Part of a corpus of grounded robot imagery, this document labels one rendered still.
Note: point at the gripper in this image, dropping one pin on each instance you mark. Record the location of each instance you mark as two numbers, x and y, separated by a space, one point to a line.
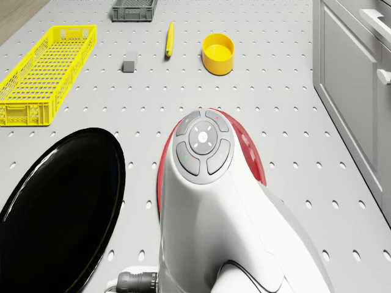
137 280

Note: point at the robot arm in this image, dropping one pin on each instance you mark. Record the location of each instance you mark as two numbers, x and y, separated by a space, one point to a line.
214 219

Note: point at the black plate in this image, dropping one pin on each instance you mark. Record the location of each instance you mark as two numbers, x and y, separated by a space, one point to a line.
61 207

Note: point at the grey cube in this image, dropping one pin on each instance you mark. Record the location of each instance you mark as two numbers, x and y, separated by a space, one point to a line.
129 66

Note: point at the yellow basket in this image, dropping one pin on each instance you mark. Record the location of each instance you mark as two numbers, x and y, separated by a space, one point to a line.
46 76

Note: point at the yellow bowl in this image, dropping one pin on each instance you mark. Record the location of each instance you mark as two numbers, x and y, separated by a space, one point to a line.
218 55

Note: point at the banana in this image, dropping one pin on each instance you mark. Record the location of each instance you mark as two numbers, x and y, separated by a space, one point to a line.
170 39

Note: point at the dark grey basket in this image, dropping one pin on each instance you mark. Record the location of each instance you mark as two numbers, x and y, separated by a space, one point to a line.
133 12

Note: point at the white cabinet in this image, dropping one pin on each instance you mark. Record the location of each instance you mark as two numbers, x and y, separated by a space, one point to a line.
351 76

